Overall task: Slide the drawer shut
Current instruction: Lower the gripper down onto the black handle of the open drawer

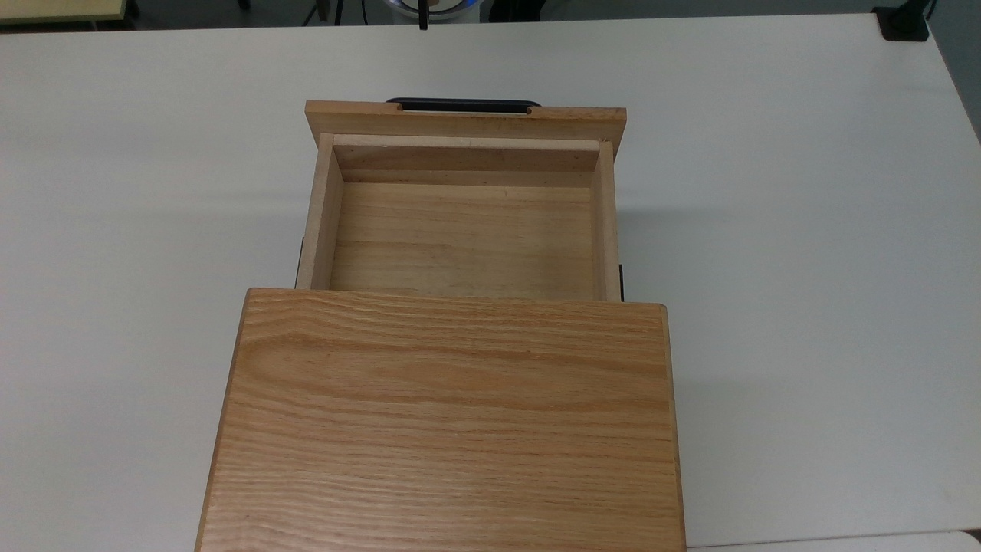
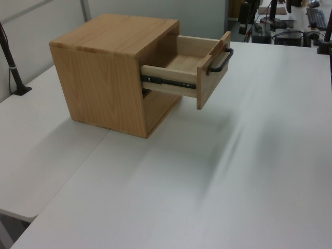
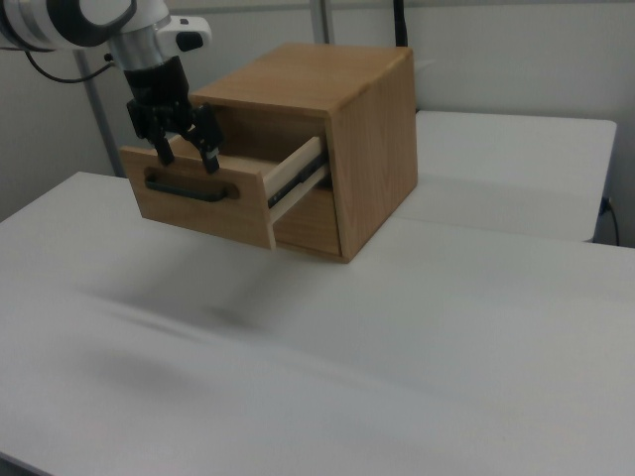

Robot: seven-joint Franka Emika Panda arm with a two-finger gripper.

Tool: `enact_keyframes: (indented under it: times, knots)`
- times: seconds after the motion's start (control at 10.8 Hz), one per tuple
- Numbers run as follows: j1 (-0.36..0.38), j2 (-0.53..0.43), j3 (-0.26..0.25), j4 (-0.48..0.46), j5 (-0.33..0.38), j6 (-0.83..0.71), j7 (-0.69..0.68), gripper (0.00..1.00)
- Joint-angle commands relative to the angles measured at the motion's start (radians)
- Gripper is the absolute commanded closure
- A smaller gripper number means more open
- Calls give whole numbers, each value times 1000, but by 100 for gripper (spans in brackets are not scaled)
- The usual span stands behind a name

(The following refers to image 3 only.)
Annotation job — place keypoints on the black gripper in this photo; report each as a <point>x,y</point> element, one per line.
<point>158,94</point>

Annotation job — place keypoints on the wooden drawer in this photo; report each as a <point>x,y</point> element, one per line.
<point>208,198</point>

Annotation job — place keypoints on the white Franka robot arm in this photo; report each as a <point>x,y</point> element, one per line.
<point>99,20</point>

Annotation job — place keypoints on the wooden drawer cabinet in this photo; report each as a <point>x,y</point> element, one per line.
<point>342,129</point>

